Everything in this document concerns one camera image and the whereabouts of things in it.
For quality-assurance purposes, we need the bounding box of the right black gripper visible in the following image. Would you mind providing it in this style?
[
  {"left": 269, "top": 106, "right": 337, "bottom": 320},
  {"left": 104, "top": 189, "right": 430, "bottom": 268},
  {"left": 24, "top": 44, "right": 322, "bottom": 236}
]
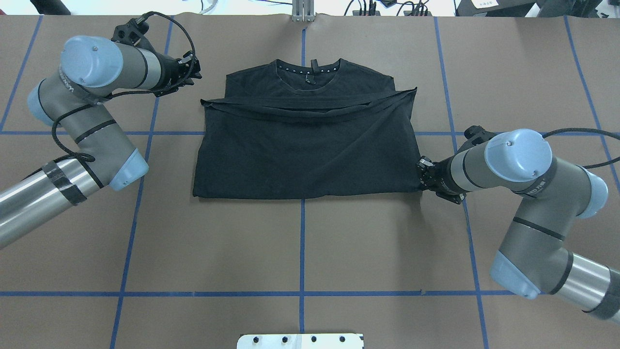
[{"left": 417, "top": 156, "right": 466, "bottom": 204}]

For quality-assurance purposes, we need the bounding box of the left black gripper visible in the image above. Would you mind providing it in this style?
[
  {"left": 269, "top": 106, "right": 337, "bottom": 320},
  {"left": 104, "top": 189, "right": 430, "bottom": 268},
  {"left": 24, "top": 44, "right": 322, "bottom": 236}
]
[{"left": 157, "top": 54, "right": 202, "bottom": 97}]

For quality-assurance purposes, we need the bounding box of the black printed t-shirt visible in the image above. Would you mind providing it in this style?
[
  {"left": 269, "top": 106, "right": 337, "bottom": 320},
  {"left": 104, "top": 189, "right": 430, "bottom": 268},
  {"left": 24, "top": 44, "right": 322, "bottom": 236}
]
[{"left": 192, "top": 58, "right": 422, "bottom": 200}]

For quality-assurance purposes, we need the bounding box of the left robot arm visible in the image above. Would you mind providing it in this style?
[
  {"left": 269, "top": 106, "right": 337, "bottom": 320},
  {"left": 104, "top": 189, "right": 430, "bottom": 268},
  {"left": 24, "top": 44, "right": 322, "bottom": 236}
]
[{"left": 0, "top": 35, "right": 201, "bottom": 248}]

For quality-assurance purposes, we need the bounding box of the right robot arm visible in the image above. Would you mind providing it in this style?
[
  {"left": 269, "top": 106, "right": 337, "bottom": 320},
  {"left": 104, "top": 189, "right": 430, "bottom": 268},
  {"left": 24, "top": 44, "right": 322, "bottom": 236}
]
[{"left": 417, "top": 126, "right": 620, "bottom": 323}]

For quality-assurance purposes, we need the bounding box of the black box with label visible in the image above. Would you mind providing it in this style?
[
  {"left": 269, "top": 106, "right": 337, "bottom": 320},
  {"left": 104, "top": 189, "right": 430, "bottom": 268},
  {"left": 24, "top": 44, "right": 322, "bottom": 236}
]
[{"left": 456, "top": 0, "right": 536, "bottom": 17}]

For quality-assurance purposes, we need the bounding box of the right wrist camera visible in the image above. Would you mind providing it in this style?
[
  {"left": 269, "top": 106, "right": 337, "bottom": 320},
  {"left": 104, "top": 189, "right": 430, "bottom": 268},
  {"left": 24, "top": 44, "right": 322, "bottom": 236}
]
[{"left": 457, "top": 126, "right": 497, "bottom": 153}]

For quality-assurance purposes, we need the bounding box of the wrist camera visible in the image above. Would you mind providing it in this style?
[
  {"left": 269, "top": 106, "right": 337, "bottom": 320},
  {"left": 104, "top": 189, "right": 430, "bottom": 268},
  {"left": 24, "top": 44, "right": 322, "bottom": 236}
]
[
  {"left": 110, "top": 17, "right": 152, "bottom": 49},
  {"left": 457, "top": 126, "right": 497, "bottom": 153}
]

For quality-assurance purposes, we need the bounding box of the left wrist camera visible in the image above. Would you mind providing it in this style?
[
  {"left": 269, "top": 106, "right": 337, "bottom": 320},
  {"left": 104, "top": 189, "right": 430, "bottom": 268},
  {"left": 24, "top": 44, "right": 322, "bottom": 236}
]
[{"left": 110, "top": 17, "right": 152, "bottom": 49}]

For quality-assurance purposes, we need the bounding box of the aluminium frame post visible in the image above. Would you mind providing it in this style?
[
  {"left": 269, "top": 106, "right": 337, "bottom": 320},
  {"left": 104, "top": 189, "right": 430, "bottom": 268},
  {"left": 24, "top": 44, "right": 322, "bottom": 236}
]
[{"left": 292, "top": 0, "right": 316, "bottom": 22}]

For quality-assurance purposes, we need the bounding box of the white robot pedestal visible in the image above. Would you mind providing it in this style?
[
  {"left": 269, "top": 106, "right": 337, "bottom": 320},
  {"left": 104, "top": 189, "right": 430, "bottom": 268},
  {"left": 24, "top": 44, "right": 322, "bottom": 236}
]
[{"left": 236, "top": 333, "right": 365, "bottom": 349}]

